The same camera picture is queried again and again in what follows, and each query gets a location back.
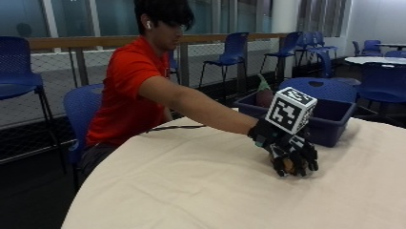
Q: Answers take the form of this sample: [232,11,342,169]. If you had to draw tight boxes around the small brown round fruit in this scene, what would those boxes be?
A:
[270,155,299,176]

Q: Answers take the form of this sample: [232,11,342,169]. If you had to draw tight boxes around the blue plastic bin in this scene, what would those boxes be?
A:
[233,90,358,148]

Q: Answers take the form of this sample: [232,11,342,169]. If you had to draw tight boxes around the white cube with black markers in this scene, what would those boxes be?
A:
[263,86,318,135]

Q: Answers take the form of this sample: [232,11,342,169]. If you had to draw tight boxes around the dark red round item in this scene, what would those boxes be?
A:
[255,89,277,109]

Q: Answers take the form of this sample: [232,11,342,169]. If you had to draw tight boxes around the blue chair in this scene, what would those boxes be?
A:
[62,83,105,192]
[295,31,339,79]
[198,31,250,98]
[0,35,68,175]
[351,39,385,57]
[258,31,305,80]
[355,62,406,123]
[278,76,359,104]

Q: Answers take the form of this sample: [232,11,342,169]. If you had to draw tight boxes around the green pointed item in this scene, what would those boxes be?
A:
[257,73,271,93]

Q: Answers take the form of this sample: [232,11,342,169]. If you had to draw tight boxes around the round white table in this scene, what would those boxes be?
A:
[343,55,406,66]

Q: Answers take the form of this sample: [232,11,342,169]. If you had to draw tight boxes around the grey vertical blinds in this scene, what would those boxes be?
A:
[295,0,349,38]

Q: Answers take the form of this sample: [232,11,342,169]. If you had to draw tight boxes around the the person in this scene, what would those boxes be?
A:
[77,0,321,179]

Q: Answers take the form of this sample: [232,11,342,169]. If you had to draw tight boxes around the wooden railing with mesh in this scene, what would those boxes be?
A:
[0,32,297,128]

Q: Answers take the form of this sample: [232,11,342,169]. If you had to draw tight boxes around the black cable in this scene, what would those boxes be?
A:
[145,124,206,134]

